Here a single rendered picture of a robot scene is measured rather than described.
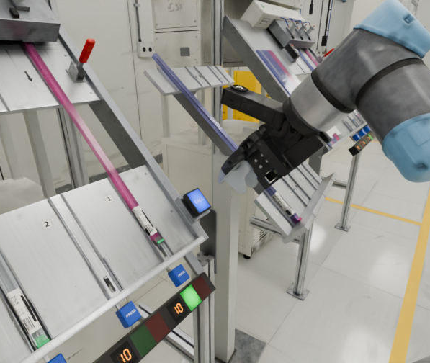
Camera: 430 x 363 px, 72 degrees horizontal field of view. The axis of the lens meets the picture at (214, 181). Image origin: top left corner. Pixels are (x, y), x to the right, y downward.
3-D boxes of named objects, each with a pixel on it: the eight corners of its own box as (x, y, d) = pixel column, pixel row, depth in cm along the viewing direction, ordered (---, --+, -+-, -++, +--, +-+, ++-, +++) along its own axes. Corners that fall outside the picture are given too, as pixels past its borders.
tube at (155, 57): (297, 221, 66) (300, 218, 65) (295, 224, 65) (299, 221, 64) (155, 57, 70) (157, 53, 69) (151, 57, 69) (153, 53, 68)
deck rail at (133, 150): (194, 248, 64) (209, 237, 60) (188, 253, 63) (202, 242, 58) (34, 12, 74) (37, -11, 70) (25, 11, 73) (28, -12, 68)
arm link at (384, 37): (425, 30, 27) (378, -20, 31) (330, 111, 34) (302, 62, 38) (453, 57, 32) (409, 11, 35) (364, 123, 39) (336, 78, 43)
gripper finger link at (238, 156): (220, 178, 50) (253, 147, 44) (215, 171, 50) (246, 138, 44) (236, 170, 53) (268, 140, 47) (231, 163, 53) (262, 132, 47)
